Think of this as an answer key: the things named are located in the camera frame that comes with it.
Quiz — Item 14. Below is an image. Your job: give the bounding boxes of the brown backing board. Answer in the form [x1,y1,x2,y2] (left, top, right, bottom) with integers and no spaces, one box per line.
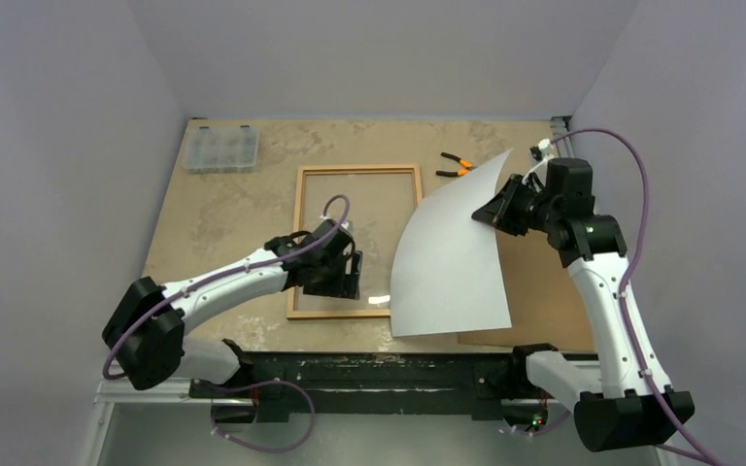
[458,230,595,353]

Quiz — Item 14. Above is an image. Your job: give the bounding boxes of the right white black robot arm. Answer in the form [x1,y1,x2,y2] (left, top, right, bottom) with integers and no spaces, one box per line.
[471,157,695,452]

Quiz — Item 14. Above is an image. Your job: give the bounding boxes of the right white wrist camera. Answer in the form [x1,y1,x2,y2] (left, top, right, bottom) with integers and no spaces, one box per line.
[523,139,560,191]

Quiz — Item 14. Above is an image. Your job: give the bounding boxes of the orange black pliers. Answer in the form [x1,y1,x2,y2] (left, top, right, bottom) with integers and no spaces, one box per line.
[434,151,477,180]

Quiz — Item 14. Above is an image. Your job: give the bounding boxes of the wooden picture frame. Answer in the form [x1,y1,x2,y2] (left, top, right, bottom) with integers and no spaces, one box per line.
[286,163,425,321]

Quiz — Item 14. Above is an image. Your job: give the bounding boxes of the clear plastic organizer box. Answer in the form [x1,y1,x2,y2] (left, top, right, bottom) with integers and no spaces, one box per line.
[182,125,260,174]

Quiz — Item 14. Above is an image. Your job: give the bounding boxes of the aluminium rail frame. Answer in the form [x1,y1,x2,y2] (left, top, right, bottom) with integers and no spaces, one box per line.
[92,116,680,466]

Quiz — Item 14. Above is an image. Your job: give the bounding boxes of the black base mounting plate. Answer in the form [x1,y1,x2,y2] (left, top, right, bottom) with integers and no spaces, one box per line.
[189,351,559,431]

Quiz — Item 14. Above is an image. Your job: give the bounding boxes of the clear glass pane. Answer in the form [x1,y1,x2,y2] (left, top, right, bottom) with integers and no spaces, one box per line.
[287,163,423,320]

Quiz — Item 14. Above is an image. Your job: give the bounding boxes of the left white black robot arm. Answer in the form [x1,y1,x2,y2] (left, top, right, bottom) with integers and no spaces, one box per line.
[102,219,363,397]

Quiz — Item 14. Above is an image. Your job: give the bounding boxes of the landscape photo print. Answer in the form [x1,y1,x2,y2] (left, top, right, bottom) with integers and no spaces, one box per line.
[390,152,512,338]

